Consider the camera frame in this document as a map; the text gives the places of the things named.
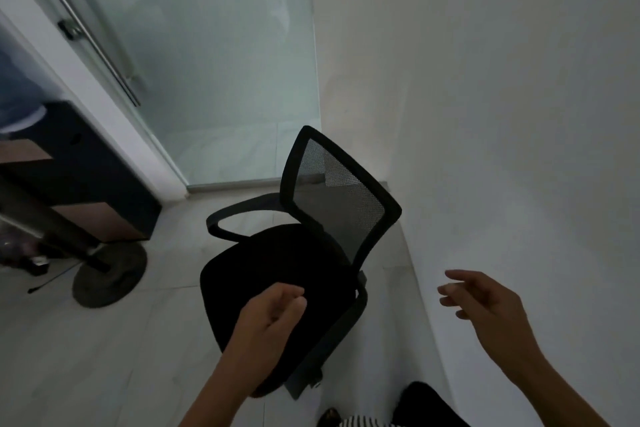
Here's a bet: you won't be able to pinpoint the person's right hand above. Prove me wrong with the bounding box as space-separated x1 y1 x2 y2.
437 269 543 385

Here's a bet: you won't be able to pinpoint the blue rounded container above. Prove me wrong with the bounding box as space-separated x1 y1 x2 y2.
0 49 49 135

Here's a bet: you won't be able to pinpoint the frosted glass door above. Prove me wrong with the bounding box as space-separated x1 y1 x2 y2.
19 0 321 188

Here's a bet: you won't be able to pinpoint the person's black trousers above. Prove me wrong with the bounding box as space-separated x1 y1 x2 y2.
392 380 472 427

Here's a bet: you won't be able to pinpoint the person's striped shirt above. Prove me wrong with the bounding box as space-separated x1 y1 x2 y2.
339 415 403 427

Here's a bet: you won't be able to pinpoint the person's left forearm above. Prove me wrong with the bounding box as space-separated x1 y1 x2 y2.
179 370 262 427

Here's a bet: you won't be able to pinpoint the person's left hand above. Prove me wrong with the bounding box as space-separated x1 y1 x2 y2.
222 283 307 395

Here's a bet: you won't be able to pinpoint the person's right forearm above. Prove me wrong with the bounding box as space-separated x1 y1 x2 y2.
507 355 612 427

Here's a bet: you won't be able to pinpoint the floor stand round base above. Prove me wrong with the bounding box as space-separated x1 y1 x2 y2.
0 173 149 310

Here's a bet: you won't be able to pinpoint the thin black floor cable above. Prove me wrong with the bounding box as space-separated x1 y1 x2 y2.
27 261 83 295

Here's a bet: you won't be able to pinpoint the steel door handle bar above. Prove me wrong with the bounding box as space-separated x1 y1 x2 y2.
17 0 143 107

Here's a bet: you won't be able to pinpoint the black mesh office chair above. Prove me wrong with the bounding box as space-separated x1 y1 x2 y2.
199 125 403 402

